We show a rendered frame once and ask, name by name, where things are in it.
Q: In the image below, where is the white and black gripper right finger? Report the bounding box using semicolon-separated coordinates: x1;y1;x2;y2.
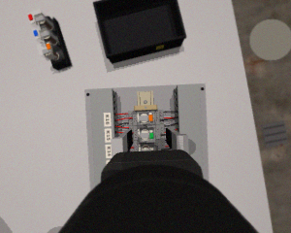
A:
166;128;189;154

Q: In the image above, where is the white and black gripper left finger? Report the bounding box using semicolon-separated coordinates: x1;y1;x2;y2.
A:
111;129;133;158

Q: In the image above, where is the black rectangular tray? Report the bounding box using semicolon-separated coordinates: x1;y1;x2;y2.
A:
93;0;186;64

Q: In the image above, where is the grey mounting plate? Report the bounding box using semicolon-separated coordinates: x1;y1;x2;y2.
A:
85;83;209;190

